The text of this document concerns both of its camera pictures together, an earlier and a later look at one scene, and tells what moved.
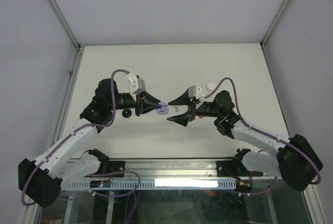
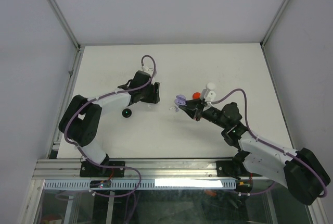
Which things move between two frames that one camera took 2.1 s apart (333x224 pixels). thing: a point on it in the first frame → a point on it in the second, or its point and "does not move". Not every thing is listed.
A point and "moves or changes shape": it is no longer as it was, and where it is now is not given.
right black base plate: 227,168 does not move
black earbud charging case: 126,113 does not move
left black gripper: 146,108 → 154,98
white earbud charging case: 210,86 does not move
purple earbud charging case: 164,109 moves or changes shape
